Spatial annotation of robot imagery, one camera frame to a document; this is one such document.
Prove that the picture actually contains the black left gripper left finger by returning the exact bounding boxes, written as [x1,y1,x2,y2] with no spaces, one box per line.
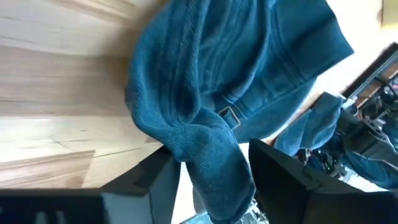
[0,145,182,224]

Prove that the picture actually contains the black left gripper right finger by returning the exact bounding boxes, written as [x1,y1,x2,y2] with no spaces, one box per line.
[248,138,398,224]

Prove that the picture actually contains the blue corduroy cap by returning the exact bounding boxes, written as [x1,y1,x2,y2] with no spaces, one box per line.
[273,91,398,191]

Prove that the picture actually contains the dark clothes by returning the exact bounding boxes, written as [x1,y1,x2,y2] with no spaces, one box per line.
[124,0,355,224]

